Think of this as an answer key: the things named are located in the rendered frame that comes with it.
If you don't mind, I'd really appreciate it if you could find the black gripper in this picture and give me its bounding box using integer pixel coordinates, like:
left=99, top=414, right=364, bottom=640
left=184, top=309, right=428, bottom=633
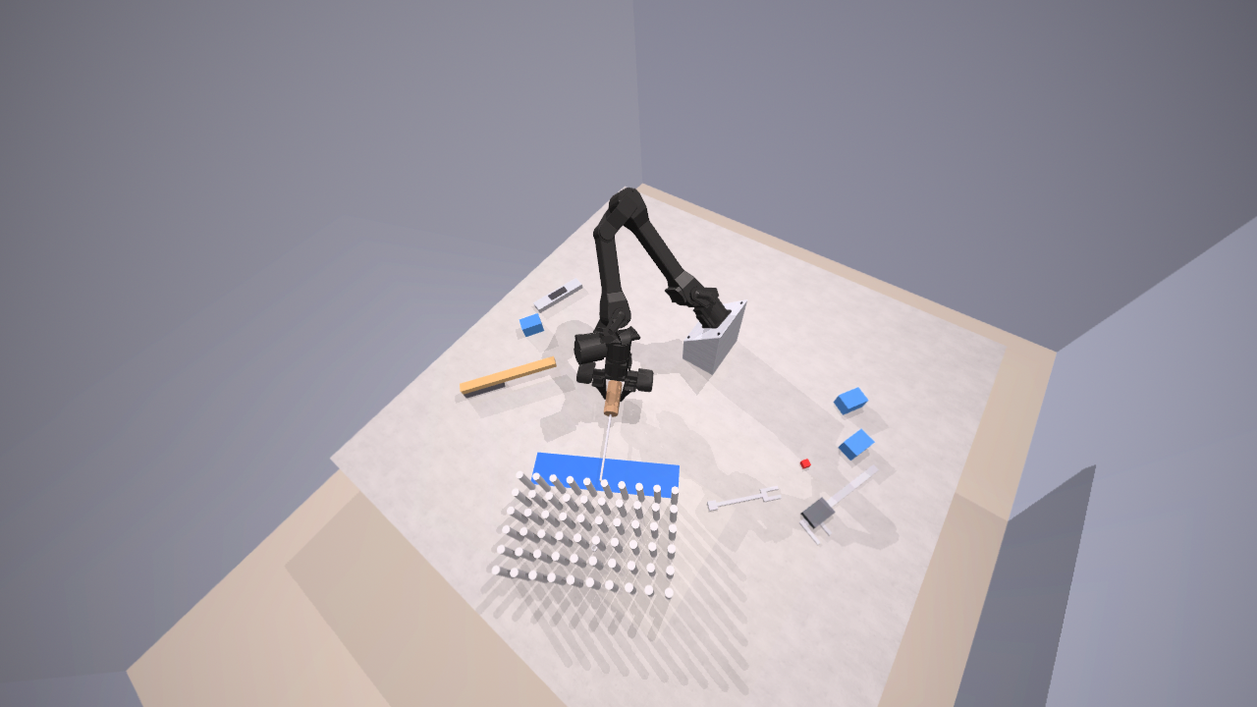
left=576, top=356, right=654, bottom=403

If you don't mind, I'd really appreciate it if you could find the white two-pronged fork-shaped tool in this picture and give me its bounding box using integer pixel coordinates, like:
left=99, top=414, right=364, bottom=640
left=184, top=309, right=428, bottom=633
left=706, top=486, right=782, bottom=512

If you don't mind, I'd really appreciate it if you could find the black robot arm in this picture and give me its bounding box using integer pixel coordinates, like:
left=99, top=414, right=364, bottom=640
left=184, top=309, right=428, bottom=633
left=574, top=187, right=732, bottom=371

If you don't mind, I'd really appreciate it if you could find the blue rectangular block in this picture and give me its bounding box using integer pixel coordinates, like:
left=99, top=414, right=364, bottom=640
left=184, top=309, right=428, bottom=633
left=833, top=387, right=869, bottom=415
left=838, top=429, right=875, bottom=460
left=519, top=313, right=544, bottom=337

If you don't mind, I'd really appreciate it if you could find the wooden-handled metal rod tool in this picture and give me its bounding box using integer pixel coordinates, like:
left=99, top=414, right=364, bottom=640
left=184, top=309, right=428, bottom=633
left=600, top=380, right=623, bottom=482

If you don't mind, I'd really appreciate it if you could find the blue flat strip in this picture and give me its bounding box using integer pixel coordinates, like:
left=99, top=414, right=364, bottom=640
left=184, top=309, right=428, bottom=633
left=532, top=453, right=680, bottom=498

